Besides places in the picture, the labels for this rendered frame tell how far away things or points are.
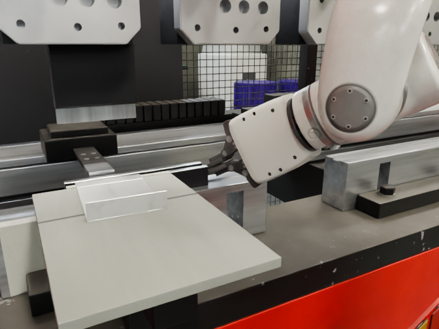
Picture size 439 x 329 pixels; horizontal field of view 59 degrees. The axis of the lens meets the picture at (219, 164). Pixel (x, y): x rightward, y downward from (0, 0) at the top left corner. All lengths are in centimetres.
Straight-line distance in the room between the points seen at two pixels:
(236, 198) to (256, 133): 15
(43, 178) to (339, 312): 55
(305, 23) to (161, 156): 39
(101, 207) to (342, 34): 29
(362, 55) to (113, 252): 28
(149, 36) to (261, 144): 62
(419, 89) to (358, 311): 40
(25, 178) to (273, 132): 46
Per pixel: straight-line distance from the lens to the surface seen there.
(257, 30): 56
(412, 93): 45
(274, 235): 66
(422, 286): 83
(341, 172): 76
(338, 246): 65
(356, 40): 38
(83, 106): 52
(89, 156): 65
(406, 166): 87
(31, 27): 47
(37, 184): 78
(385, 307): 76
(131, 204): 43
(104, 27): 48
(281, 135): 51
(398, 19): 38
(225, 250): 35
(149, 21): 107
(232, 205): 65
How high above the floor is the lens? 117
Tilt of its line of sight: 17 degrees down
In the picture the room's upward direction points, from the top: straight up
